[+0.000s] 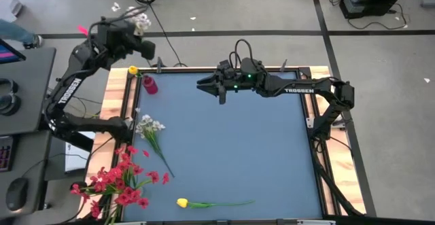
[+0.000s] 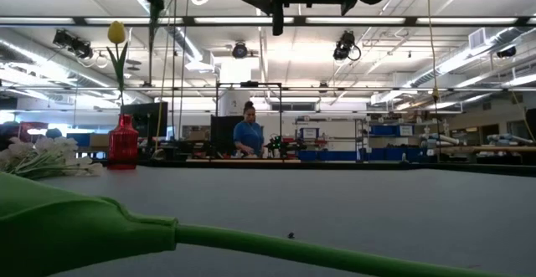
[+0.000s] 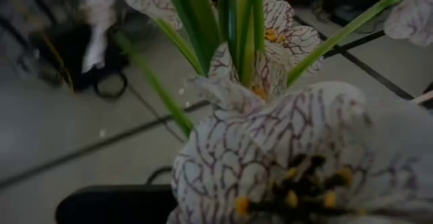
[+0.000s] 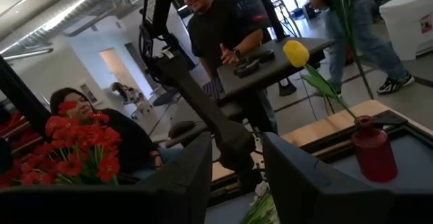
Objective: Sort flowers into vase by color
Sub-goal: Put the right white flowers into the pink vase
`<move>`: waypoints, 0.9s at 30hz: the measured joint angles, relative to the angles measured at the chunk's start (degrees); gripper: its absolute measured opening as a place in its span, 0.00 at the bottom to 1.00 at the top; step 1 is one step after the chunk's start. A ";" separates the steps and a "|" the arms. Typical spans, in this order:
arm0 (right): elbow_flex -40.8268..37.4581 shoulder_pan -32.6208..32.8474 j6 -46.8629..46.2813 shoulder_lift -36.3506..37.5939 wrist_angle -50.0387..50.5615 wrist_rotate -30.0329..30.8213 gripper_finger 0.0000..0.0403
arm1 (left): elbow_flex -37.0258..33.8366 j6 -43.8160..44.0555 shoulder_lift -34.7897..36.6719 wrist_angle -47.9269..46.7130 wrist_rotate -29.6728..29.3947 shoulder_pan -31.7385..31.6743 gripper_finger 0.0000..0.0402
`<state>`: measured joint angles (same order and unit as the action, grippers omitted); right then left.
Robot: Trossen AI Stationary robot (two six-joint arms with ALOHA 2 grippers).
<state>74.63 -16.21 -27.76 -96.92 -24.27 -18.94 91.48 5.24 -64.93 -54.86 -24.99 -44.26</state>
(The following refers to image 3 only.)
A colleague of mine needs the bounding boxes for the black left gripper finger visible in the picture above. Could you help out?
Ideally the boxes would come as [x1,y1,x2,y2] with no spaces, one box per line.
[55,184,179,224]

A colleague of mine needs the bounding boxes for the white artificial flower bunch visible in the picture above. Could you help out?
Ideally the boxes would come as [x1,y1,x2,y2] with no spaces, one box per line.
[81,0,433,224]

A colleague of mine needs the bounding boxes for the black floor equipment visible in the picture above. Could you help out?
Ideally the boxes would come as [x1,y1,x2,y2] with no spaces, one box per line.
[32,0,131,93]

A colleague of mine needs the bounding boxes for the green flower stems and leaves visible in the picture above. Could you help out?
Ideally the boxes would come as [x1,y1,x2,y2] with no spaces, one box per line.
[293,14,415,100]

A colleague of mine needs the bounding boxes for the black looped floor cable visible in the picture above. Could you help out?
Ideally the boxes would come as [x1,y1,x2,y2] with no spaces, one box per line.
[93,70,129,99]

